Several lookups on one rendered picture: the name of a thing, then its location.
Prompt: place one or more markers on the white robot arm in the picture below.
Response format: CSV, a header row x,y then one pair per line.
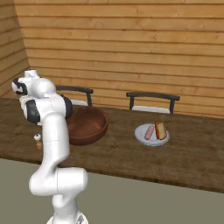
x,y
55,137

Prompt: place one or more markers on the dark chair with white seat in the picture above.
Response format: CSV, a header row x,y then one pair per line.
x,y
151,95
76,89

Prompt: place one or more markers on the brown wooden bowl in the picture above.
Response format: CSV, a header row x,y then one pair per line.
x,y
87,125

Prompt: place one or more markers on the white-topped brown shaker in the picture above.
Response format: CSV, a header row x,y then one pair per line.
x,y
38,141

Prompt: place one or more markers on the tan bread bun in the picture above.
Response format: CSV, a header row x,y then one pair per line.
x,y
161,131

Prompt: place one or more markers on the pink sausage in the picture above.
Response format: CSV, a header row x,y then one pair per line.
x,y
149,132

